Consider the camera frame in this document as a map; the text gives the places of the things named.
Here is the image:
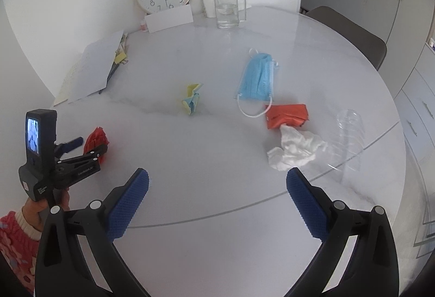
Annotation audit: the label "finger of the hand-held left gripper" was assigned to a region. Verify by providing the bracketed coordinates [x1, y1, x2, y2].
[54, 137, 84, 158]
[56, 144, 110, 186]

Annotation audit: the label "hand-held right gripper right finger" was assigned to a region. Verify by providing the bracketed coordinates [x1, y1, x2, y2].
[282, 167, 400, 297]

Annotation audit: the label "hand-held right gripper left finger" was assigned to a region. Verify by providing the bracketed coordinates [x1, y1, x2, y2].
[34, 168, 150, 297]

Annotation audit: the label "red paper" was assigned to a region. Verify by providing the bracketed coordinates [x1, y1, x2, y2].
[84, 126, 111, 165]

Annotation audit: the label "person's left forearm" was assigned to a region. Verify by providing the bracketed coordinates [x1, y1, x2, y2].
[0, 210, 43, 296]

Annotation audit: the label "person's left hand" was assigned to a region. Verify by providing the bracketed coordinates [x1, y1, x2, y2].
[22, 189, 71, 232]

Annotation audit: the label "cream paper sheet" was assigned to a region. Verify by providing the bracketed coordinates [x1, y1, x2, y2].
[54, 56, 85, 107]

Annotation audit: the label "white crumpled tissue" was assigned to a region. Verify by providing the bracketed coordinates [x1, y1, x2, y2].
[267, 125, 328, 172]

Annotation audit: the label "white board sheet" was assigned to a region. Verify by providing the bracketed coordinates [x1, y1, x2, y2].
[67, 30, 125, 104]

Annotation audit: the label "clear plastic cup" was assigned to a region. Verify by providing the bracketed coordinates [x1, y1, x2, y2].
[328, 108, 366, 179]

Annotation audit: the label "orange folded paper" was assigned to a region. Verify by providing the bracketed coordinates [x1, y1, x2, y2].
[265, 103, 310, 130]

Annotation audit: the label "yellow sticky notes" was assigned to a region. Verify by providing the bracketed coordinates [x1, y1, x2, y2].
[114, 34, 130, 66]

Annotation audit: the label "yellow green crumpled paper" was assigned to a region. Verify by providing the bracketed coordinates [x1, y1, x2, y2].
[180, 81, 204, 116]

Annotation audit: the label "blue face mask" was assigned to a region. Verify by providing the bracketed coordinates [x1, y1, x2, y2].
[234, 48, 281, 119]

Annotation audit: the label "white card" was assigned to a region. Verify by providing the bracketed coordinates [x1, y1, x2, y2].
[144, 4, 194, 33]

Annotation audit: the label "grey drawer unit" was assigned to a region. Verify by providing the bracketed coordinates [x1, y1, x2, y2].
[392, 42, 435, 168]

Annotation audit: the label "grey chair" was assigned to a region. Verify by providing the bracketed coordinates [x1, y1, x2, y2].
[306, 5, 388, 71]

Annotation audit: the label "clear glass mug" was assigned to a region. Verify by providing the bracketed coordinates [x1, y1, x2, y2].
[213, 0, 247, 29]

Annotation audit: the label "metal frame rack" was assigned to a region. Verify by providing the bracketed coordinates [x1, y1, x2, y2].
[413, 182, 435, 258]

